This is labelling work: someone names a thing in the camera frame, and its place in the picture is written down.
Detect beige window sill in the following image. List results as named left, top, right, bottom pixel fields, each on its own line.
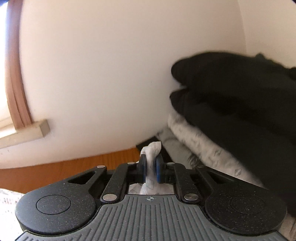
left=0, top=119, right=51, bottom=150

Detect black folded sweater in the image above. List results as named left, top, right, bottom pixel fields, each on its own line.
left=171, top=52, right=296, bottom=95

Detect wooden window trim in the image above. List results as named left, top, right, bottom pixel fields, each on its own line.
left=5, top=0, right=34, bottom=129

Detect stack of folded dark clothes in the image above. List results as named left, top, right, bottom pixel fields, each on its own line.
left=169, top=89, right=296, bottom=215

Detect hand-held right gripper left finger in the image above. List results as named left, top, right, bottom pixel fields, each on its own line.
left=62, top=154, right=147, bottom=204

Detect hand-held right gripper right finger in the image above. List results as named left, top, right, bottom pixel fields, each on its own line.
left=156, top=155, right=241, bottom=204

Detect white patterned pants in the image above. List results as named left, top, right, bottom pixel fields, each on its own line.
left=0, top=142, right=175, bottom=227

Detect white patterned folded garment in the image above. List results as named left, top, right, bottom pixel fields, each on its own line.
left=166, top=112, right=269, bottom=190

